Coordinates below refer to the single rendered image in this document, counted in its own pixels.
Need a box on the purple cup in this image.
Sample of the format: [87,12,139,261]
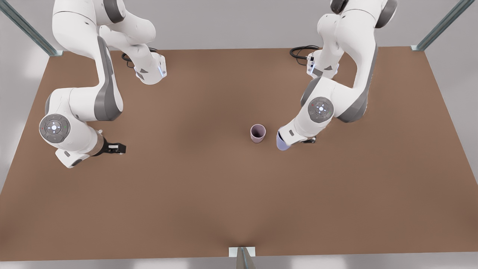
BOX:
[276,131,291,151]

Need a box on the black cable loop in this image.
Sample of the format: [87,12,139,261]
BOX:
[290,45,321,66]
[122,47,158,68]

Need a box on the silver frame post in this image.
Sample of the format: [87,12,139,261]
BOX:
[0,0,64,57]
[411,0,475,52]
[229,247,257,269]

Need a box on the pink cup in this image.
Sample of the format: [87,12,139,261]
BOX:
[250,124,267,143]

